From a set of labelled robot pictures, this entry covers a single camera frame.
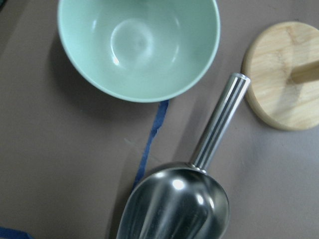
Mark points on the metal scoop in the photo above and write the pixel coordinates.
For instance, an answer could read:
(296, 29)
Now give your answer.
(181, 200)

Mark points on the green ceramic bowl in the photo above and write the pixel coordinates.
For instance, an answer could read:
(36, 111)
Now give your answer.
(141, 51)

